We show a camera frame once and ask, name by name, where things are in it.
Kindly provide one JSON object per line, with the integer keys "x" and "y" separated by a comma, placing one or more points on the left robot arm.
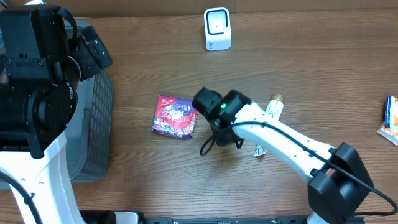
{"x": 41, "y": 187}

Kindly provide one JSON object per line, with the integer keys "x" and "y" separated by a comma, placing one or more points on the white tube pouch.
{"x": 274, "y": 110}

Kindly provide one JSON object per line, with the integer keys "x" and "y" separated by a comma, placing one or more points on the grey plastic shopping basket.
{"x": 90, "y": 130}

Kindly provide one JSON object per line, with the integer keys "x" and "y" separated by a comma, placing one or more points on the small orange juice carton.
{"x": 388, "y": 134}

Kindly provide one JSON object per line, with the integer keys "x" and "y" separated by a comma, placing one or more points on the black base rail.
{"x": 248, "y": 221}

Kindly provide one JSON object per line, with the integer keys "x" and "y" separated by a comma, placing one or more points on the cream snack bag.
{"x": 390, "y": 114}

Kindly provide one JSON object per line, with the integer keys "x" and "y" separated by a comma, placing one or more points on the white barcode scanner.
{"x": 217, "y": 26}

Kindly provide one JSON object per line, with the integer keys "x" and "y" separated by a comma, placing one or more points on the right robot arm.
{"x": 337, "y": 179}

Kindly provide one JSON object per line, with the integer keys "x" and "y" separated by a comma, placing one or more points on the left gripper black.
{"x": 93, "y": 65}

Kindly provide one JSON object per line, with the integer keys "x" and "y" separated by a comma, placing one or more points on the red purple snack pack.
{"x": 174, "y": 117}

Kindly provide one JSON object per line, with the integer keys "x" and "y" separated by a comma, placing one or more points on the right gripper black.
{"x": 222, "y": 139}

